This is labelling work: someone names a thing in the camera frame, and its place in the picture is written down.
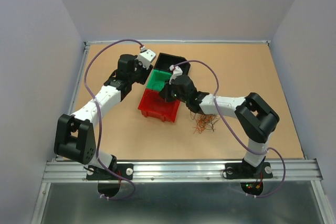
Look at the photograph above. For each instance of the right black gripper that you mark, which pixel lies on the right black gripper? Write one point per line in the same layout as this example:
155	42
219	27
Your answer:
165	93

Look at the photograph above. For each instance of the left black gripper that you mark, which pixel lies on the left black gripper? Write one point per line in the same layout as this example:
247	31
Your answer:
146	72

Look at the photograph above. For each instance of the green plastic bin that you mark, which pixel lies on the green plastic bin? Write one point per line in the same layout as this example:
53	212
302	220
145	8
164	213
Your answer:
157	80

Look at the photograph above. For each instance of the black plastic bin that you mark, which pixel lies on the black plastic bin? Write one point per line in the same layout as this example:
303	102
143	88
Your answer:
163	63

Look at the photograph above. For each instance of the red plastic bin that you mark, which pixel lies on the red plastic bin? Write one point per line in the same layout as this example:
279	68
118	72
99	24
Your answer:
152	105

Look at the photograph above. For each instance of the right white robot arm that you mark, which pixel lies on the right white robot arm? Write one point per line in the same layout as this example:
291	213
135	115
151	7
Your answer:
256	117

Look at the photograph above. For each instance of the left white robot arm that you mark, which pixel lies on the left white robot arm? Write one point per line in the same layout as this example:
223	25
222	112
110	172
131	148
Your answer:
75	137

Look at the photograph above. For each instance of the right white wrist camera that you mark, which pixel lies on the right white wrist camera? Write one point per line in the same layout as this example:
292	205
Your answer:
176	71

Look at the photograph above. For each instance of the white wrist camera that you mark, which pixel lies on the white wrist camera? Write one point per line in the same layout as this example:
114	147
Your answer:
176	71
146	57

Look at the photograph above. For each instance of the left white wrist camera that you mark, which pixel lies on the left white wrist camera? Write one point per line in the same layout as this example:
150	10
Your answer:
146	57

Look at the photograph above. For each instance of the aluminium left rail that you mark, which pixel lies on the aluminium left rail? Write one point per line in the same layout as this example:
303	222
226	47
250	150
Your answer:
78	78

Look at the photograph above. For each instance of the aluminium rail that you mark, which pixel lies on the aluminium rail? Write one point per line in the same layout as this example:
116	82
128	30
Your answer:
172	41
78	78
206	171

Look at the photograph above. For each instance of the aluminium back rail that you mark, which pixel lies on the aluminium back rail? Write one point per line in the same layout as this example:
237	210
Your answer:
172	41

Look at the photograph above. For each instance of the aluminium front rail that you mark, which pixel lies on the aluminium front rail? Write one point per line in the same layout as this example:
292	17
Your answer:
206	171

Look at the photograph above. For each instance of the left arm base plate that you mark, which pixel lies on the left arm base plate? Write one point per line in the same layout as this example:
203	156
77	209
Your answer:
123	169

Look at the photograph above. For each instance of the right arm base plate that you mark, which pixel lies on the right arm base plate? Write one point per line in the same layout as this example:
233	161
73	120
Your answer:
243	170

